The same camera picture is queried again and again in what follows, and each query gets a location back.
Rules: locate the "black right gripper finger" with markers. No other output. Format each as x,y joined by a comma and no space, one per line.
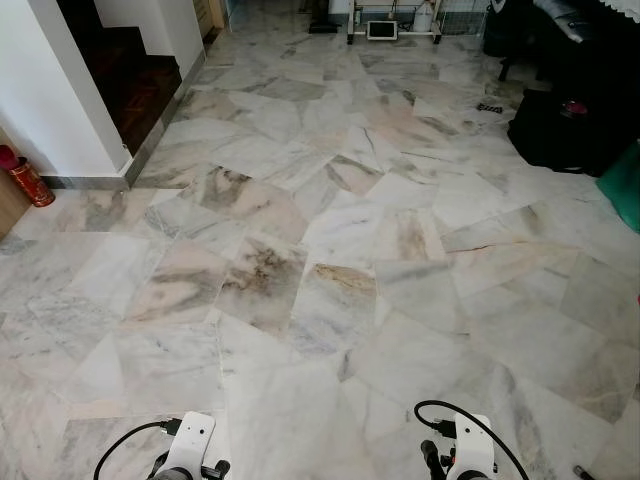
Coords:
430,460

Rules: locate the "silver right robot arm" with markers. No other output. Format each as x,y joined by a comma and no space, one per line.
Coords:
470,477

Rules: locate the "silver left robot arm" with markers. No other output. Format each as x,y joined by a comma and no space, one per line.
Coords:
170,474

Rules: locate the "small black floor item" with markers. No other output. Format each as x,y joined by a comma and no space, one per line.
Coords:
490,106

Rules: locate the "black floor appliance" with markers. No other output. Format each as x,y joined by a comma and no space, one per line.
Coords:
322,22

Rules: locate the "black stick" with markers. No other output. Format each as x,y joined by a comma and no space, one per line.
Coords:
584,472

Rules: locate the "green bin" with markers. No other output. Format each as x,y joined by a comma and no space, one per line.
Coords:
622,190

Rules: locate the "red patterned fire extinguisher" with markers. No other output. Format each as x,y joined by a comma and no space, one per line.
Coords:
30,180

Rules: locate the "black bag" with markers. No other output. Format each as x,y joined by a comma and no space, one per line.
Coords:
560,135

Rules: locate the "dark red round item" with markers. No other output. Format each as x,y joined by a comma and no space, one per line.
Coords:
575,107

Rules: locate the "dark wooden staircase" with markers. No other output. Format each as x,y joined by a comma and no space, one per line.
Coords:
130,80

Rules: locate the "white tablet device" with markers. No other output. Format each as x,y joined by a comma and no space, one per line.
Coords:
382,30

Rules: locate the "black chair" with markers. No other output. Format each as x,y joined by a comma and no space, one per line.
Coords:
570,35

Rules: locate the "white wheeled cart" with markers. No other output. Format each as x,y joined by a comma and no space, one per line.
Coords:
400,12

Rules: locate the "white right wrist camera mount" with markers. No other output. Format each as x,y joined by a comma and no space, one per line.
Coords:
473,440

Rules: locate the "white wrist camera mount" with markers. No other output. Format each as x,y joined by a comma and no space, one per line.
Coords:
473,440
190,435

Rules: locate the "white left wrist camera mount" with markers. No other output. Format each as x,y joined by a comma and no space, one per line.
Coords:
190,435

